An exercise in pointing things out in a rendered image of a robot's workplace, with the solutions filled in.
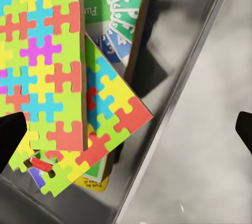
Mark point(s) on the toy box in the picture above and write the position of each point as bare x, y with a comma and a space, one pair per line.
168, 52

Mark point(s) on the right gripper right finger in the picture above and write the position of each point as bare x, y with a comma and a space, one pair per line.
244, 128

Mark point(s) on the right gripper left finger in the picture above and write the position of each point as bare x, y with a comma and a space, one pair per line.
13, 128

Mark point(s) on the desk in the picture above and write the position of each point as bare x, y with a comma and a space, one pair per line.
201, 171

